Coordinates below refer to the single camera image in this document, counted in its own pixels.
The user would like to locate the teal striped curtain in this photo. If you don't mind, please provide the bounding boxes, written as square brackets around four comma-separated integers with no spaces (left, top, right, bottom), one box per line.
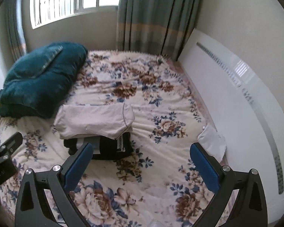
[5,0,27,61]
[116,0,200,61]

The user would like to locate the floral fleece bed blanket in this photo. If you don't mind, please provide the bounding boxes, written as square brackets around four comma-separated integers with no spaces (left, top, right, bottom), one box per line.
[0,51,213,226]

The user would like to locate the teal cushion on quilt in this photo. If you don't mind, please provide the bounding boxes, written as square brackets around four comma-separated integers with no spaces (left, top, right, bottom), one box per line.
[5,45,63,82]

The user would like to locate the teal striped right curtain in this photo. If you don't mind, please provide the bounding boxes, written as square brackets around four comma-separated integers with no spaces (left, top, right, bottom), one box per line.
[116,0,200,61]

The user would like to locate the teal striped left curtain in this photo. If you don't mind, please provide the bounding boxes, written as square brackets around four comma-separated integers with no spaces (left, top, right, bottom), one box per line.
[5,0,27,61]

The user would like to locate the beige small garment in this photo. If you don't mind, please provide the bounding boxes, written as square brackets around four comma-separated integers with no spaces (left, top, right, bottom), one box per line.
[54,103,135,139]

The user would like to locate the teal folded quilt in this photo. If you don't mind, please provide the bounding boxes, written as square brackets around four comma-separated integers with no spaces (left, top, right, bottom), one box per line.
[0,42,88,119]

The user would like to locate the black striped folded clothes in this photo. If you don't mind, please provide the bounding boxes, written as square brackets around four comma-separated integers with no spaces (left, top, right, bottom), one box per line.
[63,132,134,160]

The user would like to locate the white bed headboard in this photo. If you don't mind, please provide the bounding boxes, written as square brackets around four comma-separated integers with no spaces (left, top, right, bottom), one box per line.
[179,29,284,223]

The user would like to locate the white pillow by headboard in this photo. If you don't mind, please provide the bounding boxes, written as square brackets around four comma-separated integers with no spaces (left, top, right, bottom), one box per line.
[197,124,227,162]

